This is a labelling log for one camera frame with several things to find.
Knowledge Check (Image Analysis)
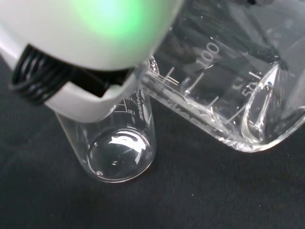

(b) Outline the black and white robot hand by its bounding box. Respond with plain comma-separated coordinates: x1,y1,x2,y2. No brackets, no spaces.
0,0,184,123

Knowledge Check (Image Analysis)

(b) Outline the black bench cloth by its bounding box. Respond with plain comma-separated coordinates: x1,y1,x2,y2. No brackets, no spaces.
0,54,305,229

